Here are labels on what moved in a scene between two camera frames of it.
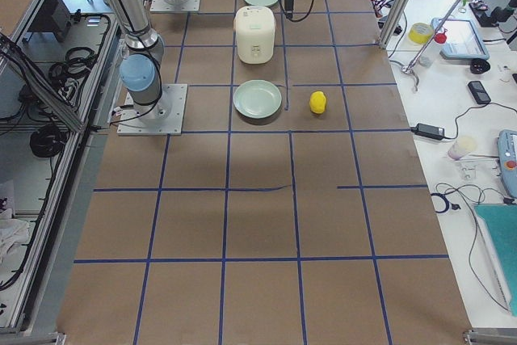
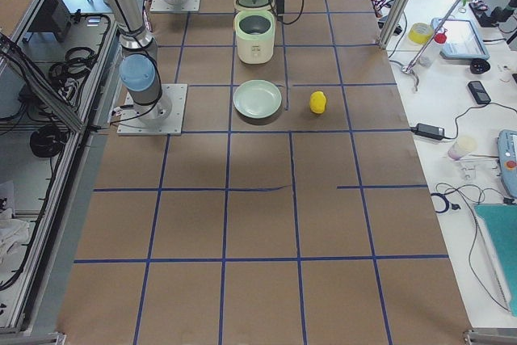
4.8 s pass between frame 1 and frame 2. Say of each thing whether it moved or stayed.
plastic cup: stayed
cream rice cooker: moved
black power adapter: stayed
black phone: stayed
